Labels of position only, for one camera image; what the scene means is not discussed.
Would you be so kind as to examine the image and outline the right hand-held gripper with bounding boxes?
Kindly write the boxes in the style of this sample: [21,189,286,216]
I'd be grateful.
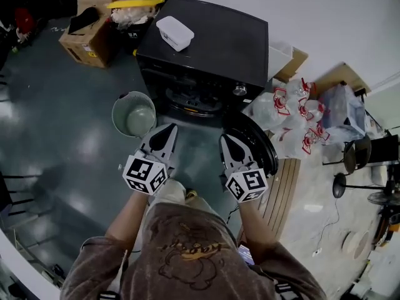
[219,134,269,203]

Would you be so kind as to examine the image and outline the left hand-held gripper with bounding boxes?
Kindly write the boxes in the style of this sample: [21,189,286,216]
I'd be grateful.
[122,122,179,196]

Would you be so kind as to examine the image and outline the grey-green laundry basket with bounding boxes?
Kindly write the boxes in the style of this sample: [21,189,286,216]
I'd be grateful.
[111,91,157,138]

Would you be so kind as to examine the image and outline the black washing machine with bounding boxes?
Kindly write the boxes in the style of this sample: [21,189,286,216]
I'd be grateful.
[136,0,269,119]

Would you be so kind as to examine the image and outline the person's left forearm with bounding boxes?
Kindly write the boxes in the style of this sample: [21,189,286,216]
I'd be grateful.
[105,188,150,253]

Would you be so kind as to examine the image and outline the person's right forearm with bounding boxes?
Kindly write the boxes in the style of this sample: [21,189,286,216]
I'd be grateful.
[238,197,276,250]

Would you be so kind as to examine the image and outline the round black washer door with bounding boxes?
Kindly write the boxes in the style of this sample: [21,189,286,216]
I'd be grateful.
[221,111,279,177]

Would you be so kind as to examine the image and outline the person's beige trousers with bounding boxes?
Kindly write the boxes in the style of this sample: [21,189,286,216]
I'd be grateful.
[152,179,220,219]

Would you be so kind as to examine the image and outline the wooden board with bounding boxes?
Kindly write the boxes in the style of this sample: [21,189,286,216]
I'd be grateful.
[258,157,301,241]

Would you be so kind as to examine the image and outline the white plastic bags red print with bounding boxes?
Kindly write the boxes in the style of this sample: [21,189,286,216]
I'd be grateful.
[248,77,333,159]

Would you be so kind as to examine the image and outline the black phone with lit screen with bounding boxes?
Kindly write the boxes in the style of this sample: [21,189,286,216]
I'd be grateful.
[237,244,256,268]

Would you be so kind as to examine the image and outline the small open cardboard box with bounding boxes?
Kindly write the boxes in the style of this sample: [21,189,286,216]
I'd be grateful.
[267,41,309,84]

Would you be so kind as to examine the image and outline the white plastic container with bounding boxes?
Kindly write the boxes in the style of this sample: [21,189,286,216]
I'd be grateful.
[155,15,195,53]

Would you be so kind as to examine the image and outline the black bar stool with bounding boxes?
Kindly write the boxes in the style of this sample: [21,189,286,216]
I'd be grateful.
[332,134,373,199]

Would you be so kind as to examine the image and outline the black yellow-lidded trash bin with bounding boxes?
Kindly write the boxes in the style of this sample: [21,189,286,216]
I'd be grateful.
[106,0,166,56]

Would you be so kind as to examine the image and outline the large brown cardboard box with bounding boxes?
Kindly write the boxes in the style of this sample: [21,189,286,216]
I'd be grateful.
[58,0,134,69]

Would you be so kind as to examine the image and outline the wooden table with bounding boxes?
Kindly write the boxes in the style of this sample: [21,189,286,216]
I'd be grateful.
[314,61,372,97]

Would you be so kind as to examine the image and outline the black cloth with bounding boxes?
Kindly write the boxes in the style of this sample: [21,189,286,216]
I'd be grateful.
[67,6,101,34]

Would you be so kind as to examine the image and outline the black standing fan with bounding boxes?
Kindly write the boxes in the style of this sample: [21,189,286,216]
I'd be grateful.
[366,189,400,207]

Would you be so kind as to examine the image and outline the white table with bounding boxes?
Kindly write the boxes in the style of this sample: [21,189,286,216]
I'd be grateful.
[0,226,61,300]

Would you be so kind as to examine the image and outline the red bag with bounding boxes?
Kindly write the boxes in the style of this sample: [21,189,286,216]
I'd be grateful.
[14,7,36,34]

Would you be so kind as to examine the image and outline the white cable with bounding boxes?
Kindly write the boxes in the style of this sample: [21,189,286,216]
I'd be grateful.
[311,197,341,258]

